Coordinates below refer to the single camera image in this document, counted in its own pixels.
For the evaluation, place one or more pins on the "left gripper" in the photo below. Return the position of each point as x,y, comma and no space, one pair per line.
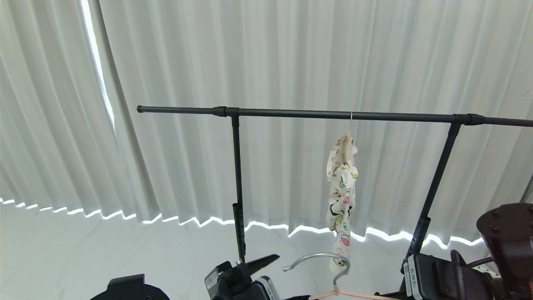
233,287

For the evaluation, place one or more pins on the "pink clothes hanger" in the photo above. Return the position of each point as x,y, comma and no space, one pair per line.
351,125
335,290

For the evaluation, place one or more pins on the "cream printed garment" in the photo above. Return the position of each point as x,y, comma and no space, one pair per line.
341,200

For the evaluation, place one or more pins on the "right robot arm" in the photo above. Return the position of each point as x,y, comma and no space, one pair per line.
508,241

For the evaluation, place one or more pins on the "black clothes rack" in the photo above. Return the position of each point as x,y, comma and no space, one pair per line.
333,114

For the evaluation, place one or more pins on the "white curtain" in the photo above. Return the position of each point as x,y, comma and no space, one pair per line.
250,50

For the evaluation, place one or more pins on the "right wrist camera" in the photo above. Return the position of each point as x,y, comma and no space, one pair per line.
441,279

